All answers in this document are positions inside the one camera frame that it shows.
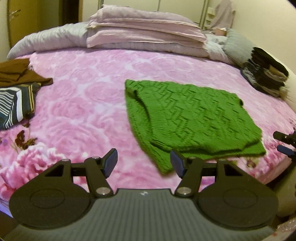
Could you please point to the pink floral blanket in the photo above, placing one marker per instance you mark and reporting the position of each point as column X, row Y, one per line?
column 92, row 92

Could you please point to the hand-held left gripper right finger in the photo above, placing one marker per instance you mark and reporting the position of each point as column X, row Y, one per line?
column 177, row 163

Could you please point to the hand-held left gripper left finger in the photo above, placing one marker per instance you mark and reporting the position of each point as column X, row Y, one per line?
column 110, row 163

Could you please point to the green knitted sweater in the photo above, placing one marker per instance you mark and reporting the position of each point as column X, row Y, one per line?
column 185, row 111

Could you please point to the yellow wooden door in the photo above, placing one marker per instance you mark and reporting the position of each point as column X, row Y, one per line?
column 22, row 23

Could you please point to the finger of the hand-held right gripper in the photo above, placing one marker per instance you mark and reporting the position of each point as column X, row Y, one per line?
column 285, row 138
column 285, row 150

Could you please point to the brown garment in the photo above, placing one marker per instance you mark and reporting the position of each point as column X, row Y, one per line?
column 18, row 71

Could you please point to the light grey crumpled cloth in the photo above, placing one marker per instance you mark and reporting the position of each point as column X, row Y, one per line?
column 217, row 48

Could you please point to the dark striped garment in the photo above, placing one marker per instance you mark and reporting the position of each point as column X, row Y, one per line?
column 13, row 104

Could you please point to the light grey quilt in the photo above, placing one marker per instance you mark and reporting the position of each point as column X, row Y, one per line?
column 50, row 39

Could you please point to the pink pillow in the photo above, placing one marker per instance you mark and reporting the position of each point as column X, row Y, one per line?
column 138, row 23
column 143, row 45

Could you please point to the pale mauve hanging garment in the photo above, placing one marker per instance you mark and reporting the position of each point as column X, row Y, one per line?
column 223, row 14

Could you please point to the stack of folded dark clothes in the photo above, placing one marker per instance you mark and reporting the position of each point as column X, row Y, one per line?
column 266, row 71

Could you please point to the grey knitted garment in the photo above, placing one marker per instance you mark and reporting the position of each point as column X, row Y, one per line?
column 238, row 46

